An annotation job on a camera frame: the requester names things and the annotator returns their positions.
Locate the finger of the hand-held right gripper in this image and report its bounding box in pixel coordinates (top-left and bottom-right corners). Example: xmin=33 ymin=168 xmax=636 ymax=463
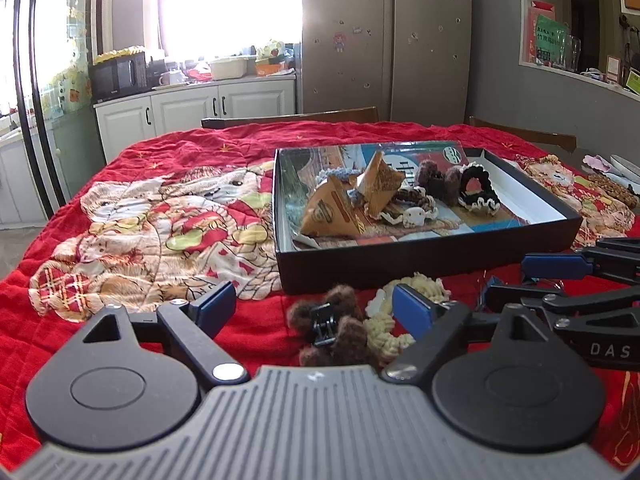
xmin=481 ymin=280 xmax=640 ymax=342
xmin=520 ymin=237 xmax=640 ymax=286

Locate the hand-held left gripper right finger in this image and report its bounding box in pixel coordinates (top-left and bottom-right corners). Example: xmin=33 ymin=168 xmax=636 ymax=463
xmin=382 ymin=284 xmax=556 ymax=386

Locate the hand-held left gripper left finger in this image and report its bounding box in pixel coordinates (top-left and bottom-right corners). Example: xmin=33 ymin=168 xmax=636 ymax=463
xmin=82 ymin=281 xmax=250 ymax=386

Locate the cream crochet scrunchie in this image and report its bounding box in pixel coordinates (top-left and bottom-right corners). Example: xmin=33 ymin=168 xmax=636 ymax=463
xmin=364 ymin=272 xmax=453 ymax=368

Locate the black cardboard box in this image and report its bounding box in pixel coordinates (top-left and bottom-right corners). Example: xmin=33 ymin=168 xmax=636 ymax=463
xmin=272 ymin=140 xmax=584 ymax=296

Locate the brown fuzzy hair clip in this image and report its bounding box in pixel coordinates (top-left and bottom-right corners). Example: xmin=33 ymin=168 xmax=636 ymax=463
xmin=415 ymin=160 xmax=463 ymax=207
xmin=287 ymin=284 xmax=383 ymax=368

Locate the olive scrunchie with cream lace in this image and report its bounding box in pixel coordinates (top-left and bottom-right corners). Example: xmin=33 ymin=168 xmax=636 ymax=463
xmin=377 ymin=186 xmax=441 ymax=228

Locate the black scrunchie with white lace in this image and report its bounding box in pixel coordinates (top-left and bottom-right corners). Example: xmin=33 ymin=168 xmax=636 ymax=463
xmin=457 ymin=161 xmax=502 ymax=215

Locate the brown triangular snack packet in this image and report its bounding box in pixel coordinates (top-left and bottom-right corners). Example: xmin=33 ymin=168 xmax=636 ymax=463
xmin=357 ymin=151 xmax=407 ymax=215
xmin=299 ymin=175 xmax=368 ymax=240

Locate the blue crochet scrunchie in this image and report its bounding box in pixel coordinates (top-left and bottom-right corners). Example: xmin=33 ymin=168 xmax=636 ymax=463
xmin=314 ymin=167 xmax=373 ymax=201

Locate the brown woven item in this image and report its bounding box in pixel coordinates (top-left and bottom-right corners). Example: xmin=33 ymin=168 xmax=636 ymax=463
xmin=585 ymin=172 xmax=640 ymax=209

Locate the red printed blanket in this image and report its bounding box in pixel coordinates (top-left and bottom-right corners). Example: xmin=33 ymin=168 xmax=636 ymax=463
xmin=0 ymin=121 xmax=640 ymax=467

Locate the white dish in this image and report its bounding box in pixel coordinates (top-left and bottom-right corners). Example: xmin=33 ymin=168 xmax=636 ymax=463
xmin=610 ymin=155 xmax=640 ymax=184

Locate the dark wooden chair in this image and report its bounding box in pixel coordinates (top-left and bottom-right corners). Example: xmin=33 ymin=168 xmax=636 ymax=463
xmin=469 ymin=116 xmax=577 ymax=154
xmin=201 ymin=106 xmax=379 ymax=129

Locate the white kitchen cabinet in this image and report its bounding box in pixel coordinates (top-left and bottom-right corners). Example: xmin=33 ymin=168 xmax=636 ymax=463
xmin=94 ymin=75 xmax=297 ymax=163

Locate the clear glass vase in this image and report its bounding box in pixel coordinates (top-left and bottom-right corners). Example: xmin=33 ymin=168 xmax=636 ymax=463
xmin=565 ymin=35 xmax=582 ymax=72

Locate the white basin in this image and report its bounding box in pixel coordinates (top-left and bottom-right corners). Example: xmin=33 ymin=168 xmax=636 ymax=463
xmin=209 ymin=56 xmax=249 ymax=81

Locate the grey refrigerator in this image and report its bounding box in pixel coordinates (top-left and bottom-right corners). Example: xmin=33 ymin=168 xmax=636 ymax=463
xmin=301 ymin=0 xmax=473 ymax=126

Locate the black microwave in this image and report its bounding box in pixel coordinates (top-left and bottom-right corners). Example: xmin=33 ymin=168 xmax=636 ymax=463
xmin=90 ymin=51 xmax=149 ymax=102

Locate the yellow cloth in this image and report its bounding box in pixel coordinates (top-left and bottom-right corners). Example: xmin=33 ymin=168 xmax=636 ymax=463
xmin=92 ymin=46 xmax=146 ymax=65

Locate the white wall shelf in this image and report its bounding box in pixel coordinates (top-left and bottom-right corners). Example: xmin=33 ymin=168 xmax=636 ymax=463
xmin=517 ymin=0 xmax=640 ymax=107

